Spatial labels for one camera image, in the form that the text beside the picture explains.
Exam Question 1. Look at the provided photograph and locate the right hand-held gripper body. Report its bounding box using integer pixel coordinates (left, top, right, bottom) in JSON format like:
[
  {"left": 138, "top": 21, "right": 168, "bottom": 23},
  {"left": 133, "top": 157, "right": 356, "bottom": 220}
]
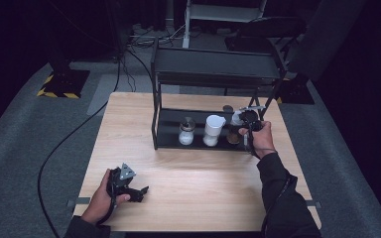
[{"left": 239, "top": 105, "right": 266, "bottom": 132}]

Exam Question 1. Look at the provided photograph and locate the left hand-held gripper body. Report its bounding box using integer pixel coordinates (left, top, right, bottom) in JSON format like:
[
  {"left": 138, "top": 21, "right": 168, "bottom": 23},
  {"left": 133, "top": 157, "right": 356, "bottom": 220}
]
[{"left": 105, "top": 162, "right": 137, "bottom": 198}]

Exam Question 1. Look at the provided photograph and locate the white-lidded brown spice jar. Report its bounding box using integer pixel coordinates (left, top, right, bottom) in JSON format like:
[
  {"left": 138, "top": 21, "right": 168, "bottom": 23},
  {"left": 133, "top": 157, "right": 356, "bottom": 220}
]
[{"left": 226, "top": 109, "right": 246, "bottom": 146}]

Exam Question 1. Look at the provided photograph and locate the white spouted lid container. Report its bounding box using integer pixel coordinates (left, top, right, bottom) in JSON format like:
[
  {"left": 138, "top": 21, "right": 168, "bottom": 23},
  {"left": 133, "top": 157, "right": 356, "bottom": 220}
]
[{"left": 201, "top": 114, "right": 227, "bottom": 148}]

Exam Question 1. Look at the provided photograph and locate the glass jar with white powder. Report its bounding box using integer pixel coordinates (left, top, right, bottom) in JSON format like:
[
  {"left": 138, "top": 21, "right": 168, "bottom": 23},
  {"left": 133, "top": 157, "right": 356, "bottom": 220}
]
[{"left": 178, "top": 116, "right": 196, "bottom": 146}]

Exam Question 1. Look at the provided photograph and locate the black two-tier shelf rack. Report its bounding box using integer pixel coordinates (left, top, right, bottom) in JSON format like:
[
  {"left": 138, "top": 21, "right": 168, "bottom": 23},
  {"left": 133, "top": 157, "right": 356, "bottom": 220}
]
[{"left": 150, "top": 38, "right": 287, "bottom": 155}]

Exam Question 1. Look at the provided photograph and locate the person's right hand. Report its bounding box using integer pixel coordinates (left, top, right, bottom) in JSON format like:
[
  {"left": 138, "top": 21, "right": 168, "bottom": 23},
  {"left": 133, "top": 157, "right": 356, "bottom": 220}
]
[{"left": 238, "top": 120, "right": 276, "bottom": 160}]

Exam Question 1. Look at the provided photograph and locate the person's left hand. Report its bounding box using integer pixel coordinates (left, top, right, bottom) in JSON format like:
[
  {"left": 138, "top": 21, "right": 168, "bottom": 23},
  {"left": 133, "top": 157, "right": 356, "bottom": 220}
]
[{"left": 80, "top": 169, "right": 131, "bottom": 226}]

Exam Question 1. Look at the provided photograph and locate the black yellow-striped stand base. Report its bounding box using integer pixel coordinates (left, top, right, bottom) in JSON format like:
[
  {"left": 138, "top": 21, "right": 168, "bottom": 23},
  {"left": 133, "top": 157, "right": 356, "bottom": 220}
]
[
  {"left": 276, "top": 72, "right": 316, "bottom": 105},
  {"left": 37, "top": 68, "right": 91, "bottom": 99}
]

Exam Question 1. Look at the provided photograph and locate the black chair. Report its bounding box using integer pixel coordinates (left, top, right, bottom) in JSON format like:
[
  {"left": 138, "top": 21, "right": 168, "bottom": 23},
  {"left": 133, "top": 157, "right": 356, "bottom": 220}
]
[{"left": 224, "top": 16, "right": 309, "bottom": 54}]

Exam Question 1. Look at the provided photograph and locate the dark grey panel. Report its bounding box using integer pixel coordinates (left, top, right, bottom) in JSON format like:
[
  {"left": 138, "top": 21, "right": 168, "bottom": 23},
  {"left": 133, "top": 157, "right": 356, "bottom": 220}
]
[{"left": 287, "top": 0, "right": 368, "bottom": 83}]

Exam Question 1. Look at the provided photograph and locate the left hand-held gripper cable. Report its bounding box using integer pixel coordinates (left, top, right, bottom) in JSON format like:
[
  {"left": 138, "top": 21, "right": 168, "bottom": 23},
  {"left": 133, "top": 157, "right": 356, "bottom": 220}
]
[{"left": 94, "top": 169, "right": 118, "bottom": 227}]

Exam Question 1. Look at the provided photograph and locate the thick black floor cable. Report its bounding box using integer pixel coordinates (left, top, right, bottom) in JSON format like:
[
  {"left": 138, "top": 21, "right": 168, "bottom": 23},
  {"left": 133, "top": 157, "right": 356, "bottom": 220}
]
[{"left": 38, "top": 49, "right": 122, "bottom": 238}]

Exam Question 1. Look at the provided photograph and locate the white metal stand frame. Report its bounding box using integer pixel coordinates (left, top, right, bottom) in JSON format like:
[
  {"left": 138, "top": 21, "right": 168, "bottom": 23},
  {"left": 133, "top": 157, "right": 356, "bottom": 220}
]
[{"left": 182, "top": 0, "right": 268, "bottom": 50}]

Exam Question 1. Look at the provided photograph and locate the thin black floor cable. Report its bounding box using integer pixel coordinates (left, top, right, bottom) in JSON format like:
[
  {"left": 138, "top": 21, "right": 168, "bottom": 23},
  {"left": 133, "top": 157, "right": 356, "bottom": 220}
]
[{"left": 125, "top": 48, "right": 155, "bottom": 93}]

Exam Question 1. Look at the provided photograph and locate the bundle of floor cables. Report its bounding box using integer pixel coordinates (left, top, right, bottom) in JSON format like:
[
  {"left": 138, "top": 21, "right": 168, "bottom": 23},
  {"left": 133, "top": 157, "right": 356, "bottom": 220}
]
[{"left": 127, "top": 24, "right": 188, "bottom": 49}]

